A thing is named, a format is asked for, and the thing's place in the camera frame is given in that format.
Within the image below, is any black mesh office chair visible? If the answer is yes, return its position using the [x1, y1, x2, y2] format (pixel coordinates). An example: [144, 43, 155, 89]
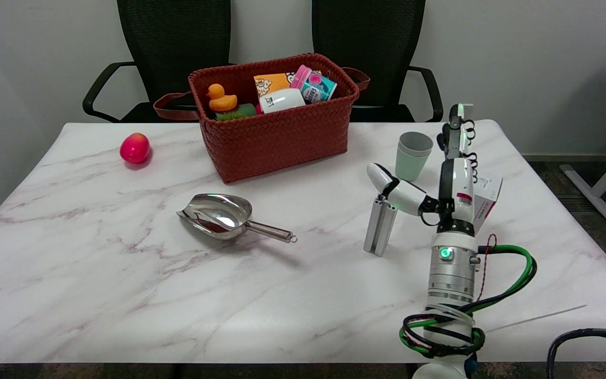
[312, 0, 444, 123]
[83, 0, 231, 124]

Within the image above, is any green bristly toy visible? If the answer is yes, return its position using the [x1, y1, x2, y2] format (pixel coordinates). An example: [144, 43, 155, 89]
[215, 103, 257, 122]

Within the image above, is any pink white carton box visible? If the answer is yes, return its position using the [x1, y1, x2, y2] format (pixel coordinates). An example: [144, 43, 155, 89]
[472, 175, 503, 236]

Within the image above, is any orange snack packet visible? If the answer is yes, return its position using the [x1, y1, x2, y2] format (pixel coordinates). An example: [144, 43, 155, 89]
[254, 73, 296, 98]

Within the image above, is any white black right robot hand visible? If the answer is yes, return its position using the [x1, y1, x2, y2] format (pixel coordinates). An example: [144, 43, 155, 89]
[366, 103, 479, 236]

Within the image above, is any silver aluminium extrusion block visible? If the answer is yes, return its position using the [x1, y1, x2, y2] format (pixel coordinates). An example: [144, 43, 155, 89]
[363, 196, 398, 257]

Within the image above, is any grey plastic cup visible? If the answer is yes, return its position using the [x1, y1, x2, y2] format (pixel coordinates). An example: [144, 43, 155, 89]
[399, 132, 434, 157]

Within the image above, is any red apple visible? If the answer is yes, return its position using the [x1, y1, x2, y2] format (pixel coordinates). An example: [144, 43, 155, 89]
[119, 133, 152, 164]

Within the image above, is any shiny steel scoop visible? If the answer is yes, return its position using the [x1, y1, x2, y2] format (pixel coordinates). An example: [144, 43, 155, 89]
[176, 193, 298, 244]

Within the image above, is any red woven basket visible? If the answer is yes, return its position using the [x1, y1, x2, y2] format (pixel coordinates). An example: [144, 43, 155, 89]
[153, 53, 371, 184]

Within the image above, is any green robot cable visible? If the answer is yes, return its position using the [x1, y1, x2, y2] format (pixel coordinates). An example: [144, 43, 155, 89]
[399, 245, 538, 353]

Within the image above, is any teal container pink lid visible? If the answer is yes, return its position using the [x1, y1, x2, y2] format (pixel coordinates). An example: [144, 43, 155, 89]
[290, 65, 338, 103]

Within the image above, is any thick black cable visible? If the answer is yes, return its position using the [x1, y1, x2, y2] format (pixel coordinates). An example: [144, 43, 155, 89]
[547, 328, 606, 379]

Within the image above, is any yellow rubber duck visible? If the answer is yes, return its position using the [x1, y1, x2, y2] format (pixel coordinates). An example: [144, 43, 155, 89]
[207, 84, 238, 112]

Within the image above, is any thin translucent wire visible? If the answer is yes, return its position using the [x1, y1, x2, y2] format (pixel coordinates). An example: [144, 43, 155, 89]
[486, 304, 588, 332]

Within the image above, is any pale green plastic cup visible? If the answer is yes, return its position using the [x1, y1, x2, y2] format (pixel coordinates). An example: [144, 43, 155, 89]
[395, 141, 432, 182]

